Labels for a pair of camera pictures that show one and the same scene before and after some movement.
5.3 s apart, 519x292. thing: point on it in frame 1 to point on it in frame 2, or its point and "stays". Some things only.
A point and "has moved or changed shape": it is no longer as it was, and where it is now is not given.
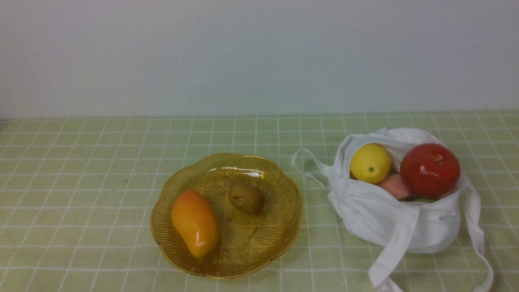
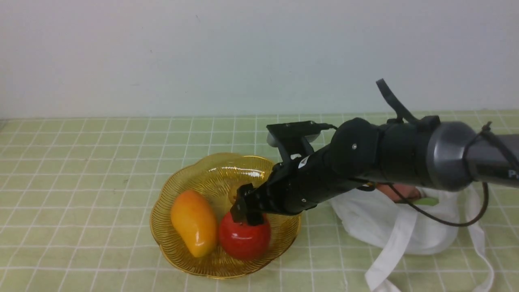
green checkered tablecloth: x=76 y=196 stays
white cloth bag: x=401 y=226 stays
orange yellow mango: x=196 y=223 stays
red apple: x=429 y=170 has moved or changed shape
